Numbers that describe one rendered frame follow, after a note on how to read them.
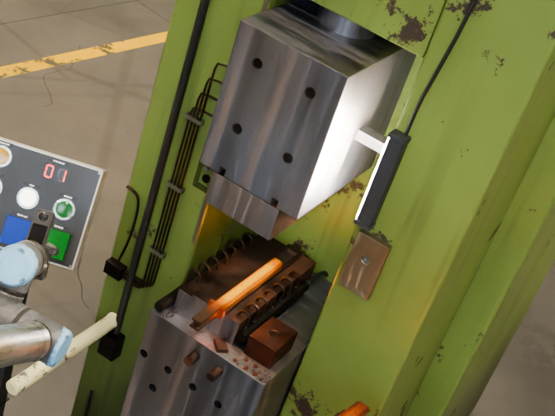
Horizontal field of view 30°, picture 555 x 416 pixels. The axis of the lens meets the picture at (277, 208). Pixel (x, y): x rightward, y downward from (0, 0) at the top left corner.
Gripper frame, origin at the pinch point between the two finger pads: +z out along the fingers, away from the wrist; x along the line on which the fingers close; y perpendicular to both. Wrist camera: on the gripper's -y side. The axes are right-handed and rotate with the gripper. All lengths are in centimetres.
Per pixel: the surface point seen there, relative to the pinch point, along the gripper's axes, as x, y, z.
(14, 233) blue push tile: -10.5, 1.2, 10.2
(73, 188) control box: 0.8, -14.7, 11.0
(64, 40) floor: -75, -71, 336
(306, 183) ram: 57, -35, -20
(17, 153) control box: -16.0, -19.1, 11.0
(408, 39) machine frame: 69, -73, -31
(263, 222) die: 51, -22, -10
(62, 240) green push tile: 2.1, -0.7, 10.2
